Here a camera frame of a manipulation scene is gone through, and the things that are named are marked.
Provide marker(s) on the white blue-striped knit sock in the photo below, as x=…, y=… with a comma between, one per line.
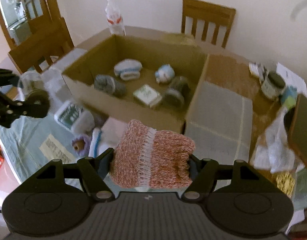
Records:
x=83, y=122

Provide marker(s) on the clear plastic bag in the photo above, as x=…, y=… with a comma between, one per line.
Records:
x=276, y=145

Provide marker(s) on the white container green label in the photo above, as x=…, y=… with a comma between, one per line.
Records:
x=67, y=115

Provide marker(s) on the grey blue knit sock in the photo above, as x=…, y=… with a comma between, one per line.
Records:
x=109, y=86

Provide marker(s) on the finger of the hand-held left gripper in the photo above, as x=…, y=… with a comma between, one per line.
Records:
x=4, y=76
x=8, y=110

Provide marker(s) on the white knit sock blue cuff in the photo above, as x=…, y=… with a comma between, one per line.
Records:
x=128, y=67

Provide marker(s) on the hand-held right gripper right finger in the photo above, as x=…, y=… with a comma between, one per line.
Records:
x=194, y=167

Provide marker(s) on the light blue container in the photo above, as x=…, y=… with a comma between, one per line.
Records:
x=289, y=92

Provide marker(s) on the wooden dining chair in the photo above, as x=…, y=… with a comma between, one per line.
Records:
x=208, y=15
x=43, y=47

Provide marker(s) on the light blue checked cloth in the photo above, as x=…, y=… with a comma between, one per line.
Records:
x=218, y=120

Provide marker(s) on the white jar black lid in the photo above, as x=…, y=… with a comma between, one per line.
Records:
x=273, y=86

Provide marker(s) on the cardboard box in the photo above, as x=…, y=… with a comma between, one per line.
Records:
x=168, y=120

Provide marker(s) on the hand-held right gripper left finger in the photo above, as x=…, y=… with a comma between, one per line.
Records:
x=103, y=162

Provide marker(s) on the white paper sheets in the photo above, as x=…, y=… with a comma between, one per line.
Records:
x=292, y=76

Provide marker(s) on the wooden glass door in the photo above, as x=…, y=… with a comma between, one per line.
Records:
x=34, y=22

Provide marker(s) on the clear plastic water bottle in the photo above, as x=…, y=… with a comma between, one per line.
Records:
x=116, y=22

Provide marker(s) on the tan printed card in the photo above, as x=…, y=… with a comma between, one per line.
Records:
x=57, y=150

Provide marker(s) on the small pink carton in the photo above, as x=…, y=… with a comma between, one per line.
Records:
x=116, y=132

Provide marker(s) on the glass jar with dark contents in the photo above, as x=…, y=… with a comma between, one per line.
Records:
x=176, y=92
x=31, y=85

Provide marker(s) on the light blue toy figure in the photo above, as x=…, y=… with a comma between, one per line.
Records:
x=165, y=73

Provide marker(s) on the small white green box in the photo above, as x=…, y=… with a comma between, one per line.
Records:
x=147, y=95

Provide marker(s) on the blue green packet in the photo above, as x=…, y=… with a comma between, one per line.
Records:
x=304, y=185

